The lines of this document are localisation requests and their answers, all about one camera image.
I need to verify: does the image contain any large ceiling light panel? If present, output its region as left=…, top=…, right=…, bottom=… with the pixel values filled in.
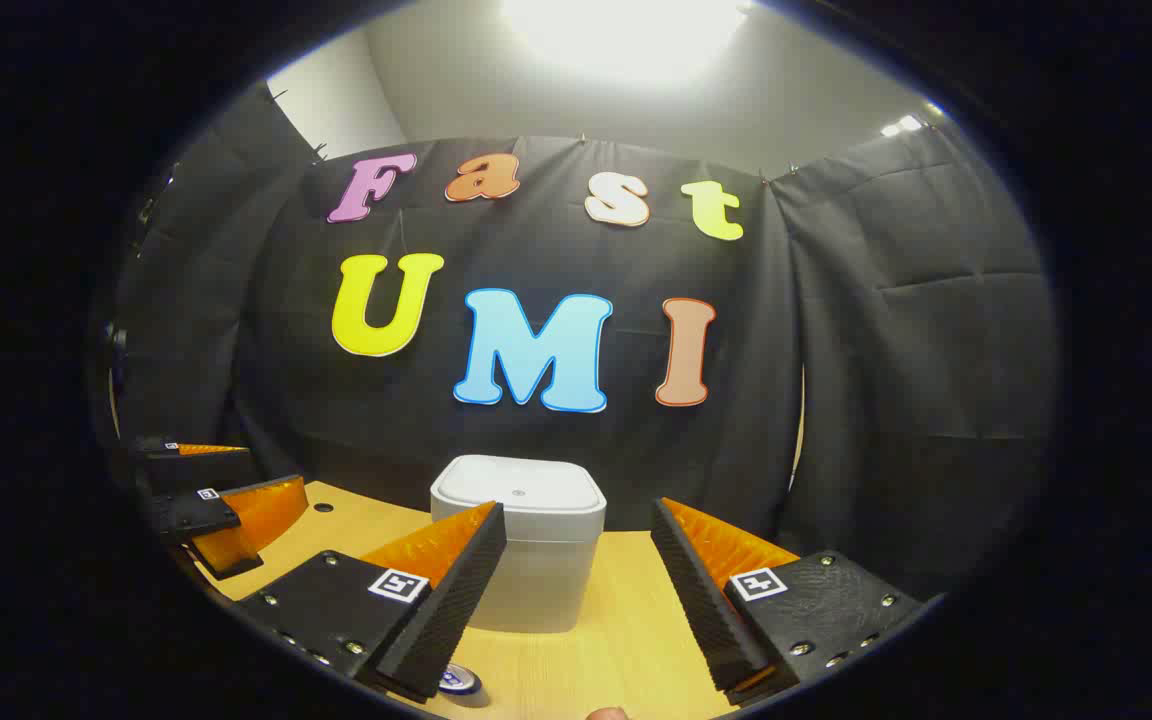
left=501, top=0, right=752, bottom=83

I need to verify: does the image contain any blue pop can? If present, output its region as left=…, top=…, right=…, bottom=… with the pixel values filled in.
left=436, top=662, right=485, bottom=707

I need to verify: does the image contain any black backdrop cloth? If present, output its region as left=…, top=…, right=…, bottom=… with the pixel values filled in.
left=106, top=85, right=1057, bottom=601

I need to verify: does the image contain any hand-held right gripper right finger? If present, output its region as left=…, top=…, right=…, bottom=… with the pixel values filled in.
left=650, top=497, right=929, bottom=701

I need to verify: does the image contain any wooden desktop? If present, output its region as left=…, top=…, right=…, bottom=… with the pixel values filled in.
left=191, top=480, right=807, bottom=720

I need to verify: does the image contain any white desktop garbage bin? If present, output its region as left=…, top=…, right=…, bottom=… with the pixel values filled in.
left=430, top=455, right=607, bottom=634

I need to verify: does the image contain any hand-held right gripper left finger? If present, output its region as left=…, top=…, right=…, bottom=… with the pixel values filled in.
left=234, top=501, right=508, bottom=701

